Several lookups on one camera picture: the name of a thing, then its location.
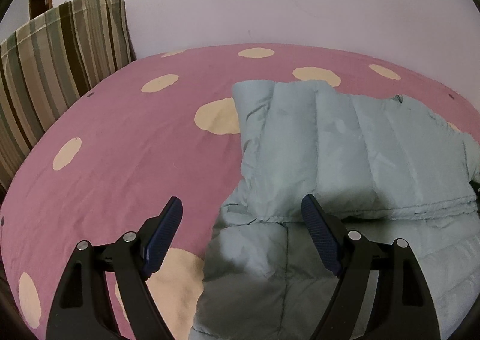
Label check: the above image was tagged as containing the striped green brown pillow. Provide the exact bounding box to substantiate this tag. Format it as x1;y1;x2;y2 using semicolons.
1;0;135;193

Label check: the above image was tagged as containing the light green puffer jacket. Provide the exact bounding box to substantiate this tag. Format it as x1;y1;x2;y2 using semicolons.
190;80;479;339

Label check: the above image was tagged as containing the pink dotted bed sheet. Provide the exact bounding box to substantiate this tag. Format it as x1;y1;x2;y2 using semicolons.
1;44;479;339

